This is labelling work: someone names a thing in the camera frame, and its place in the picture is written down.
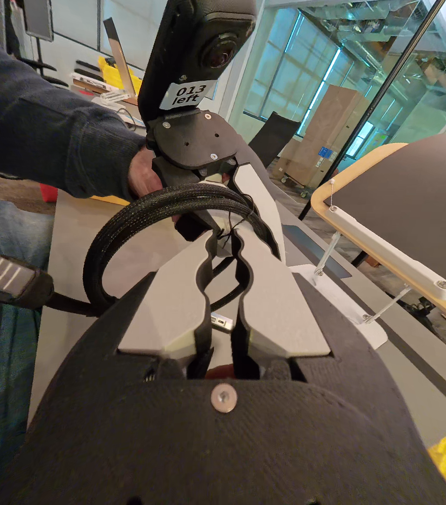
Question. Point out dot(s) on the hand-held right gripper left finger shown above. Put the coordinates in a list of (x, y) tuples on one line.
[(167, 311)]

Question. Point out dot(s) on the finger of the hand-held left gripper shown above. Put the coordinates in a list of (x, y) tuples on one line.
[(258, 193), (217, 221)]

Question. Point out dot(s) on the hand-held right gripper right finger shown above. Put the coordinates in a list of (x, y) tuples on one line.
[(282, 311)]

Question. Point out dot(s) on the person's left forearm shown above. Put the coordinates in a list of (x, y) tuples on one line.
[(41, 118)]

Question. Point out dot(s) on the white port bar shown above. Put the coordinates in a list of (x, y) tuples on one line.
[(384, 252)]

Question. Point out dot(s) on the person's left hand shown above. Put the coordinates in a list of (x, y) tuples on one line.
[(142, 177)]

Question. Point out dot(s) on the wheeled dolly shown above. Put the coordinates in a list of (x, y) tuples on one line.
[(294, 183)]

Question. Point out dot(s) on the black office chair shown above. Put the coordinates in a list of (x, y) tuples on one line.
[(274, 138), (45, 71)]

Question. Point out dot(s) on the white paper leaflet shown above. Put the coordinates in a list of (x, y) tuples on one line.
[(132, 118)]

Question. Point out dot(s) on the white metal stand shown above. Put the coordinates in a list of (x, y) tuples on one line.
[(349, 311), (114, 94)]

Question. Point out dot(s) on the stacked cardboard boxes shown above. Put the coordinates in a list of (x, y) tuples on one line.
[(325, 134)]

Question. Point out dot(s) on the small yellow bin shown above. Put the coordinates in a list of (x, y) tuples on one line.
[(106, 65), (114, 81)]

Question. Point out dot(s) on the yellow bin with cardboard divider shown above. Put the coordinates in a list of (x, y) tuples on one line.
[(108, 200)]

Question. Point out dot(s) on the black board with wooden rim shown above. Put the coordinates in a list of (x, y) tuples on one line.
[(120, 59)]

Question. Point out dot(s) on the brown wooden desk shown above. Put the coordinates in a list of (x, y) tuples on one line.
[(89, 88)]

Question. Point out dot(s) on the black keyboard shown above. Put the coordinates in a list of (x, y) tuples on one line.
[(87, 75), (89, 65)]

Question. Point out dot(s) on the monitor on white stand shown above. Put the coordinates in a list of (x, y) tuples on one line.
[(412, 189)]

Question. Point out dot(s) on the person's blue jeans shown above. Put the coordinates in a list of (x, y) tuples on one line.
[(2, 355)]

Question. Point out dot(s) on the small dark monitor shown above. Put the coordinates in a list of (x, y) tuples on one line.
[(37, 17)]

